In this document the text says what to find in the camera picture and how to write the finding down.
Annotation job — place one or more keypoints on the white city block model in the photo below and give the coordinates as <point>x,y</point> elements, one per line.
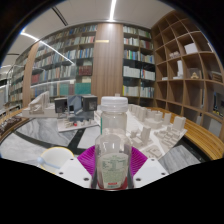
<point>153,130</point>

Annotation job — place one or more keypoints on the long curved library bookshelf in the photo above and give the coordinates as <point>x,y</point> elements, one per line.
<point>63,63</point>

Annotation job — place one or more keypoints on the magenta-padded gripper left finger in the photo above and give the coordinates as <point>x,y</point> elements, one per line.
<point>74,171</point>

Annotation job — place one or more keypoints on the dark grey building model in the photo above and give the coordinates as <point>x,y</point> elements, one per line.
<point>80,103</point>

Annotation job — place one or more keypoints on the tall narrow library bookshelf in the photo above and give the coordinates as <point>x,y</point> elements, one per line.
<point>138,63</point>

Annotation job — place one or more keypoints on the clear plastic drink bottle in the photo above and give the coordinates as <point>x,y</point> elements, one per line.
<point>113,146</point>

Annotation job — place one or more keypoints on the curved wooden bench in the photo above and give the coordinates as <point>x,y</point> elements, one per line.
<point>203,136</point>

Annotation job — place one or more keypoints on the wooden cubby shelf unit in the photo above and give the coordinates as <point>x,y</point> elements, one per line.
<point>186,73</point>

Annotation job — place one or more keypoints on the ceiling light strip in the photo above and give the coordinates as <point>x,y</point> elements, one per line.
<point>113,10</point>

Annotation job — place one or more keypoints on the white building model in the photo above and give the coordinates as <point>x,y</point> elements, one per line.
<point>40,105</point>

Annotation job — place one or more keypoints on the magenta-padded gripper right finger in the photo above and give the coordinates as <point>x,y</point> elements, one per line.
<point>150,171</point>

